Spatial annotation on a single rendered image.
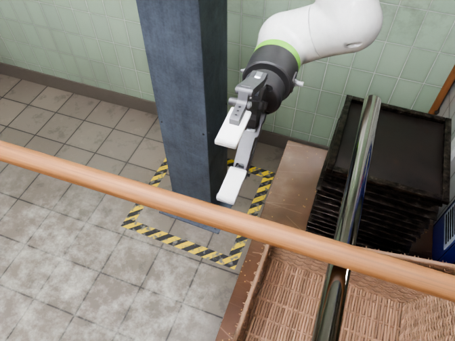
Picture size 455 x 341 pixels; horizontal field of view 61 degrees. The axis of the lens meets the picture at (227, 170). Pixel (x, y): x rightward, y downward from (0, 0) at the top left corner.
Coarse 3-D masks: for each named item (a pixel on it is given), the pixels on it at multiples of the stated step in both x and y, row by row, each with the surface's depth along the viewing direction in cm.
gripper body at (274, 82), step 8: (264, 72) 66; (272, 72) 66; (272, 80) 65; (280, 80) 66; (264, 88) 63; (272, 88) 65; (280, 88) 66; (256, 96) 63; (264, 96) 64; (272, 96) 65; (280, 96) 66; (272, 104) 67; (280, 104) 67; (256, 112) 62; (264, 112) 69; (272, 112) 68; (248, 120) 64; (256, 120) 64
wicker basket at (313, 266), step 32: (288, 256) 109; (256, 288) 98; (288, 288) 108; (320, 288) 108; (352, 288) 108; (384, 288) 103; (256, 320) 102; (288, 320) 103; (352, 320) 103; (384, 320) 102; (416, 320) 97
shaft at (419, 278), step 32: (0, 160) 58; (32, 160) 56; (64, 160) 56; (128, 192) 53; (160, 192) 52; (224, 224) 50; (256, 224) 49; (320, 256) 48; (352, 256) 47; (384, 256) 47; (416, 288) 45; (448, 288) 44
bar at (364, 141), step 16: (368, 96) 70; (368, 112) 67; (368, 128) 65; (368, 144) 62; (352, 160) 61; (368, 160) 61; (352, 176) 59; (352, 192) 57; (352, 208) 55; (352, 224) 53; (352, 240) 52; (336, 272) 49; (336, 288) 48; (320, 304) 47; (336, 304) 46; (320, 320) 46; (336, 320) 45; (320, 336) 44; (336, 336) 44
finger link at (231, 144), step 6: (228, 114) 54; (246, 114) 54; (228, 120) 54; (246, 120) 54; (222, 126) 53; (228, 126) 53; (234, 126) 53; (240, 126) 53; (222, 132) 52; (228, 132) 52; (234, 132) 52; (240, 132) 52; (216, 138) 52; (222, 138) 52; (228, 138) 52; (234, 138) 52; (222, 144) 51; (228, 144) 51; (234, 144) 51
